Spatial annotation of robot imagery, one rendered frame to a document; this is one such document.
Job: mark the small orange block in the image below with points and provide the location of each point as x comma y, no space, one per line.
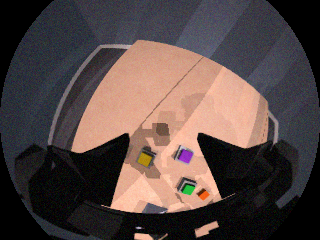
203,194

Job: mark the yellow button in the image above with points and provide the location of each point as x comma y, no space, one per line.
145,158

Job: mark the purple button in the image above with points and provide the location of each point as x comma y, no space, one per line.
184,155

